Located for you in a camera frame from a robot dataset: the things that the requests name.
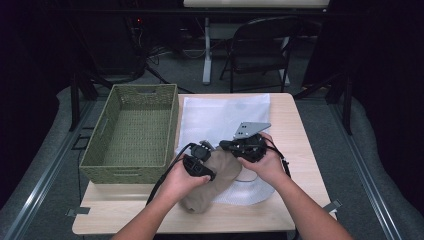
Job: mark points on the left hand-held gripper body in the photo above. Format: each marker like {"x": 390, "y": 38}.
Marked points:
{"x": 193, "y": 165}

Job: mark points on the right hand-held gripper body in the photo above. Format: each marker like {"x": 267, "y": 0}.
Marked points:
{"x": 250, "y": 148}

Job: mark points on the beige cloth garment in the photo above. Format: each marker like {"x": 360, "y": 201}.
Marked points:
{"x": 200, "y": 196}

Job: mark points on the green woven basket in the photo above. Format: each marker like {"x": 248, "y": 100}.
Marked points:
{"x": 136, "y": 133}

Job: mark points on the person's left hand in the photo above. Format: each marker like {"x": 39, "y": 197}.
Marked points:
{"x": 176, "y": 185}

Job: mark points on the person's right hand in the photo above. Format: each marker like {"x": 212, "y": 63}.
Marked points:
{"x": 273, "y": 166}

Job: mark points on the white desk with metal leg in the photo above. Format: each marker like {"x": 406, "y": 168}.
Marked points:
{"x": 206, "y": 66}

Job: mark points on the grey tape strip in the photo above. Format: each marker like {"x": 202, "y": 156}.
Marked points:
{"x": 332, "y": 205}
{"x": 78, "y": 211}

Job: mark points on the black metal stand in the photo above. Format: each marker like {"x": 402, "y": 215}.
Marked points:
{"x": 74, "y": 100}
{"x": 348, "y": 106}

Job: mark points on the black folding chair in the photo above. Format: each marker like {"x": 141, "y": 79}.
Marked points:
{"x": 260, "y": 33}

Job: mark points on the dark equipment with red light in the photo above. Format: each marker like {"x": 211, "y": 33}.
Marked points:
{"x": 136, "y": 40}

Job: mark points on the metal floor rail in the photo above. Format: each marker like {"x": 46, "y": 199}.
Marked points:
{"x": 33, "y": 206}
{"x": 366, "y": 186}

